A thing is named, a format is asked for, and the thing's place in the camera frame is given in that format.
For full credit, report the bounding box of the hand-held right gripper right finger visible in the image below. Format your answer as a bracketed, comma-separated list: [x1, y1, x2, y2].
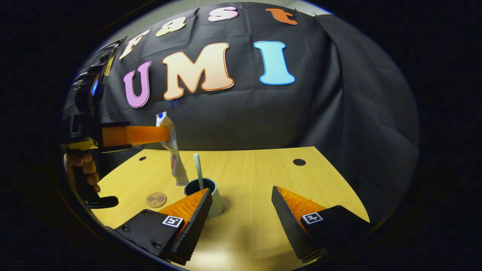
[271, 185, 372, 263]

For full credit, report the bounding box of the white toothbrush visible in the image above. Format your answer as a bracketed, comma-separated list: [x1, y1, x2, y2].
[193, 153, 205, 190]

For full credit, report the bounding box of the black backdrop cloth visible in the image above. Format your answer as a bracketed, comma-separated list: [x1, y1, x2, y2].
[71, 2, 421, 228]

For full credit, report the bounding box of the round cork coaster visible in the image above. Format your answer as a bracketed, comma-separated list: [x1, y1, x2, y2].
[145, 191, 168, 209]

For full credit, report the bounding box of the pale green cup wooden handle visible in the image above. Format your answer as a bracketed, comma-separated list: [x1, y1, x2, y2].
[183, 178, 225, 218]

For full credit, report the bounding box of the wooden desktop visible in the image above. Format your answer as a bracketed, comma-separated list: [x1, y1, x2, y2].
[92, 146, 371, 271]

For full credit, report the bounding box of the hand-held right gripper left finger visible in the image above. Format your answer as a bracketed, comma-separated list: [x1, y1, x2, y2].
[113, 188, 214, 266]

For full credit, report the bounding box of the white toothpaste tube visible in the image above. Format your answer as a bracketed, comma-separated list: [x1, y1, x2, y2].
[156, 111, 190, 187]

